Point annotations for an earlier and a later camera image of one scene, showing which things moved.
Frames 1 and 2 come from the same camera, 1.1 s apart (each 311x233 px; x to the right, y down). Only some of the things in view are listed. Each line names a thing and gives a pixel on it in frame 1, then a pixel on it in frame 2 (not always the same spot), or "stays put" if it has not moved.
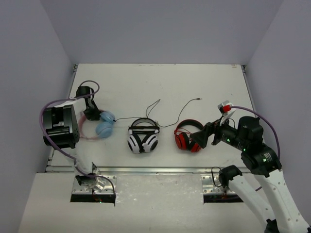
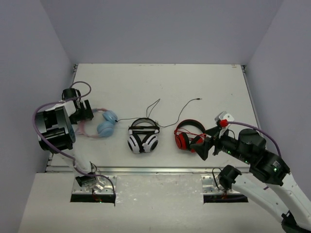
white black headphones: [143, 136] stays put
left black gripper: [91, 113] → [85, 110]
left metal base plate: [103, 186] stays put
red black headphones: [183, 141] stays put
